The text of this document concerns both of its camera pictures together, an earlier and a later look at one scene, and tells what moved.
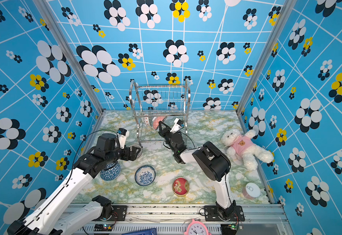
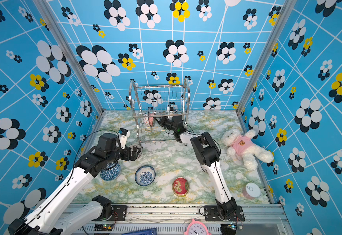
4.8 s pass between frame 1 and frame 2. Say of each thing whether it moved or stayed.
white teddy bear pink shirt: stayed
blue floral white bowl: stayed
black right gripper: moved
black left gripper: stayed
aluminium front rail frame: stayed
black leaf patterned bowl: moved
